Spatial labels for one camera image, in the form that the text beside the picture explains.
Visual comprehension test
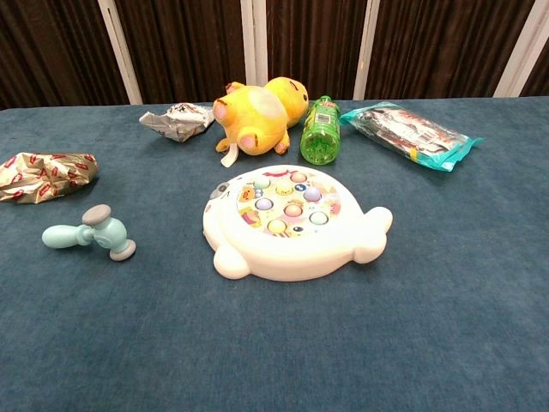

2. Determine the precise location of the mint green toy hammer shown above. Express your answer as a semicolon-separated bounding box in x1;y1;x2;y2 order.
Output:
41;203;137;263

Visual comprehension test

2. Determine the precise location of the white whack-a-mole toy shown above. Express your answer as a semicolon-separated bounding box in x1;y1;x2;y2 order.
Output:
202;165;394;283

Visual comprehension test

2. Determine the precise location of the green plastic bottle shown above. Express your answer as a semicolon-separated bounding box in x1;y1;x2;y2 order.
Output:
299;94;342;166

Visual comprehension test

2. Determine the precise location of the yellow plush toy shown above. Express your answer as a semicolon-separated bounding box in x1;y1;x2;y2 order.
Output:
213;76;310;168

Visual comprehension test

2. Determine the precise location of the silver crumpled snack bag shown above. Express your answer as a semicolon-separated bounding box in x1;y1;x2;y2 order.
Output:
138;102;215;143

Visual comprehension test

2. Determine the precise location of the teal clear snack package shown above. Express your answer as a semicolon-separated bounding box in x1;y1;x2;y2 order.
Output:
340;101;485;173

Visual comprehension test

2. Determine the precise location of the dark brown curtain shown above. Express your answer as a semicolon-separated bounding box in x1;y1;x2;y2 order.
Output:
0;0;549;111

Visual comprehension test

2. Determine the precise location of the blue felt table cover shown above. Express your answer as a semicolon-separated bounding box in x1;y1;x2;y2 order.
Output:
0;99;549;412

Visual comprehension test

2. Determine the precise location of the gold red crumpled snack bag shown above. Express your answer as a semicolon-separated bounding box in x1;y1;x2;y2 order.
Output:
0;150;100;204

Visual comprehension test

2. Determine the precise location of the white double frame post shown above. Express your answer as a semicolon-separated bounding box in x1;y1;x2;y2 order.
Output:
239;0;269;87

